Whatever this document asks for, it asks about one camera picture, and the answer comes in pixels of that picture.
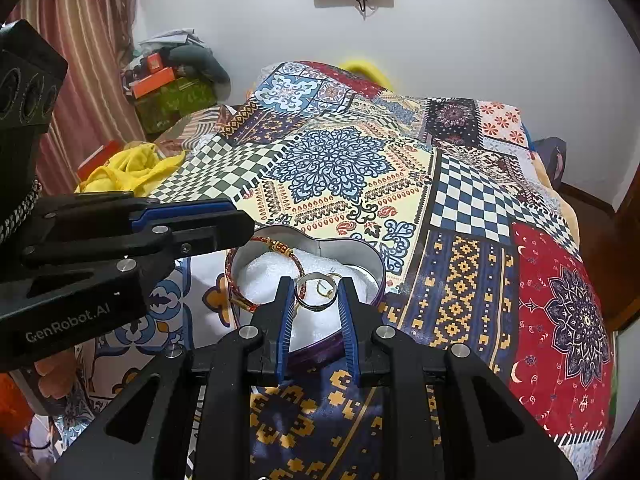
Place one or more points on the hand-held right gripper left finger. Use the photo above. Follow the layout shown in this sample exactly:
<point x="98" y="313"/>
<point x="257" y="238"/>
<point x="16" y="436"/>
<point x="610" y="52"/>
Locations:
<point x="286" y="325"/>

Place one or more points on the white foam lining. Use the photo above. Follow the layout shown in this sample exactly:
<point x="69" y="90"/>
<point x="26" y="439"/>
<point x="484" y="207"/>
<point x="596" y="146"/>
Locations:
<point x="260" y="272"/>

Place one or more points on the yellow pillow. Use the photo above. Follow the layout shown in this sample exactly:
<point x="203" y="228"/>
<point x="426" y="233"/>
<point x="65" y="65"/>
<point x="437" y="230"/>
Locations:
<point x="367" y="67"/>

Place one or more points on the yellow cloth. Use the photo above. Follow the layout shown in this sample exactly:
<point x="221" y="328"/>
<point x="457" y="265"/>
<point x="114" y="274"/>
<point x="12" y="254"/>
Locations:
<point x="130" y="165"/>

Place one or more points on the red box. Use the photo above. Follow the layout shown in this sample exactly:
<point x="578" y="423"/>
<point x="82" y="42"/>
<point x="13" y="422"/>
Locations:
<point x="95" y="157"/>

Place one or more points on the orange box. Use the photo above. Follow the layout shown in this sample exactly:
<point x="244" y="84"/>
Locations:
<point x="152" y="82"/>

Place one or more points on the heart-shaped tin box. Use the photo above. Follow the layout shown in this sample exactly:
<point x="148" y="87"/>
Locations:
<point x="361" y="260"/>

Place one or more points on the person's left hand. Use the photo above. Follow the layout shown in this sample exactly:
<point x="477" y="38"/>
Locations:
<point x="56" y="375"/>

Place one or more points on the striped pink curtain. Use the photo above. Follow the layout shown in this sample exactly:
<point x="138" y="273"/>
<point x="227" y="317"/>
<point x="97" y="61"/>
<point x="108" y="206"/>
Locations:
<point x="75" y="10"/>

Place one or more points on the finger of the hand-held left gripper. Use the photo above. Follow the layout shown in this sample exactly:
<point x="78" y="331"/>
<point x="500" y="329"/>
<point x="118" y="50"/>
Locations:
<point x="215" y="232"/>
<point x="190" y="208"/>

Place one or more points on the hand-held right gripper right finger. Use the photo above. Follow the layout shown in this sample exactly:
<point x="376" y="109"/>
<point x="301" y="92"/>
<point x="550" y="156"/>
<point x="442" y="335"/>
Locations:
<point x="350" y="332"/>

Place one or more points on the dark bag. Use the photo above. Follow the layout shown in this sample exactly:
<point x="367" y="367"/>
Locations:
<point x="552" y="160"/>

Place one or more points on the patterned patchwork blanket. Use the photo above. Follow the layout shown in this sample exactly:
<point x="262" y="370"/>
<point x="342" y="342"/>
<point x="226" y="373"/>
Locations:
<point x="330" y="160"/>

